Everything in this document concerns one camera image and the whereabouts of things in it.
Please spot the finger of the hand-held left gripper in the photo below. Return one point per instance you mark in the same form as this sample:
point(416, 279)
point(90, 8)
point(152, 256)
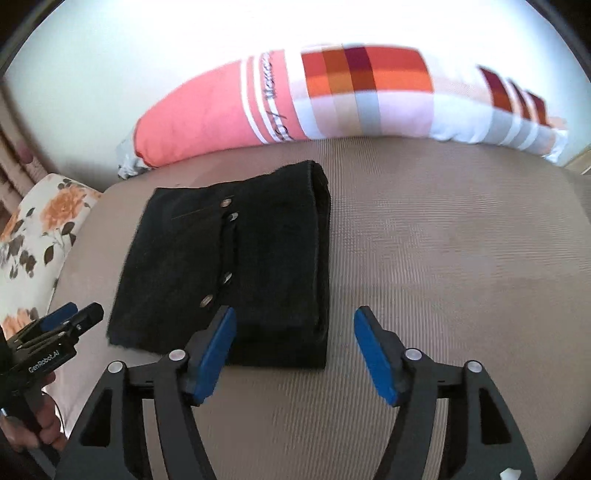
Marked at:
point(83, 318)
point(57, 316)

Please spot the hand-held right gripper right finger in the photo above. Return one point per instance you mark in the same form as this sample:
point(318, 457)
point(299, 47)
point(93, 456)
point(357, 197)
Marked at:
point(375, 355)

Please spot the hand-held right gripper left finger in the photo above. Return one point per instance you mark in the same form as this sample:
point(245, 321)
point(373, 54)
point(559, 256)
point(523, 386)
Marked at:
point(214, 355)

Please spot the black pants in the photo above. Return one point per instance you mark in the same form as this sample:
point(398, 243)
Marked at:
point(175, 258)

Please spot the person's left hand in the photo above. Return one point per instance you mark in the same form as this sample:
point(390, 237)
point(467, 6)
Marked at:
point(48, 415)

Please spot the floral print pillow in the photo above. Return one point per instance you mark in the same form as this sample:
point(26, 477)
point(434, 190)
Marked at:
point(41, 230)

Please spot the beige woven bed mat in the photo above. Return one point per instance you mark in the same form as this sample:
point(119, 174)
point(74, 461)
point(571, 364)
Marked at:
point(438, 240)

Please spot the pink checked long pillow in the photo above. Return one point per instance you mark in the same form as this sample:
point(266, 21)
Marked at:
point(207, 120)

